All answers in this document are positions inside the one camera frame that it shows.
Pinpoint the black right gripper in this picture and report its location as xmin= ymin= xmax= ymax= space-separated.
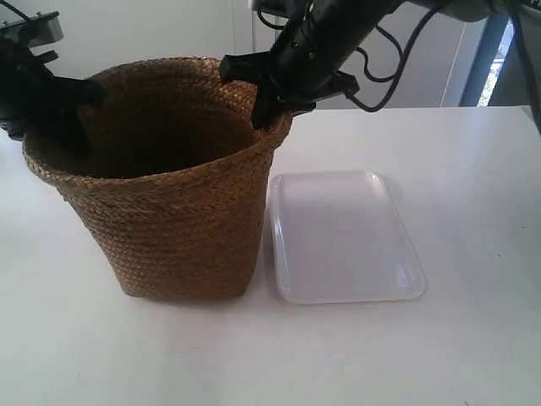
xmin=219 ymin=0 xmax=400 ymax=129

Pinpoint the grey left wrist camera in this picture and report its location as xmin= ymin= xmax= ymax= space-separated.
xmin=1 ymin=11 xmax=64 ymax=51

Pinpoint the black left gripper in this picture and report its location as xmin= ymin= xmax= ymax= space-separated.
xmin=1 ymin=40 xmax=104 ymax=157

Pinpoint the brown woven straw basket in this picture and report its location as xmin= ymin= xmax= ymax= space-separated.
xmin=23 ymin=57 xmax=292 ymax=300

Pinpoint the white rectangular plastic tray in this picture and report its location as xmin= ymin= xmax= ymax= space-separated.
xmin=268 ymin=170 xmax=427 ymax=305

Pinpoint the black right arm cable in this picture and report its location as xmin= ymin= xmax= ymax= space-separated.
xmin=255 ymin=0 xmax=541 ymax=140

